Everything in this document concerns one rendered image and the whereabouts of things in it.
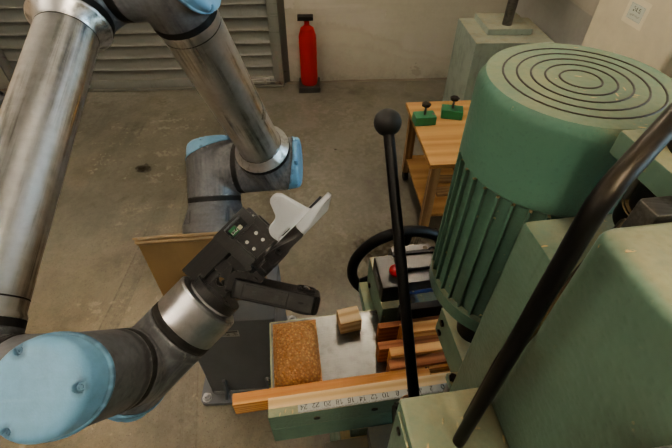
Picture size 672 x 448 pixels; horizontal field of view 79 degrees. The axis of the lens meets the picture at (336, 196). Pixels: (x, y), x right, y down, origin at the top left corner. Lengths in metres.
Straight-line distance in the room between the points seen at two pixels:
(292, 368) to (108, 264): 1.73
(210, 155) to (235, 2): 2.41
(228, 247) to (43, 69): 0.34
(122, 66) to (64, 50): 3.24
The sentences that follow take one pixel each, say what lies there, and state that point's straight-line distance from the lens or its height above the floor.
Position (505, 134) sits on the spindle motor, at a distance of 0.38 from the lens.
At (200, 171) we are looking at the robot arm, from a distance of 1.20.
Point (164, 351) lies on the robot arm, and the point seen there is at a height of 1.22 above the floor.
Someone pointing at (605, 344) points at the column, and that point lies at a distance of 0.27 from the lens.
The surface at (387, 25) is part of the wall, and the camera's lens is 3.59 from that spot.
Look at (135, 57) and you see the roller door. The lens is 3.86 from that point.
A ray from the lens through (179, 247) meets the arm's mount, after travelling 1.21.
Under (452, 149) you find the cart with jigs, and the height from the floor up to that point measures 0.53.
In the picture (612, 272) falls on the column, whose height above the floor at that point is 1.51.
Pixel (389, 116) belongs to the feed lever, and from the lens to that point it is 0.51.
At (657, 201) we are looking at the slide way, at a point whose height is 1.52.
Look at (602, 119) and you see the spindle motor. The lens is 0.38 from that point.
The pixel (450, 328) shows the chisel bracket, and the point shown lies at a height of 1.07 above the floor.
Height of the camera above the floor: 1.67
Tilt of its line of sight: 42 degrees down
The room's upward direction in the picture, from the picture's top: straight up
